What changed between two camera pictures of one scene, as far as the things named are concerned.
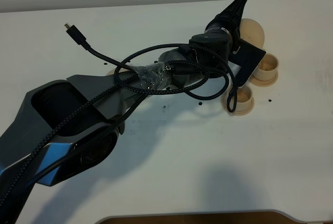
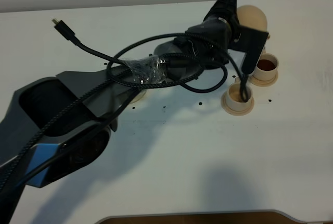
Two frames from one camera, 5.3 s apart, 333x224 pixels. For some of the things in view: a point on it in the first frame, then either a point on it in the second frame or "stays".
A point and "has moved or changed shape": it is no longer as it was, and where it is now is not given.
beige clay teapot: x=251 y=31 has moved or changed shape
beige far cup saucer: x=263 y=83 stays
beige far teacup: x=267 y=70 stays
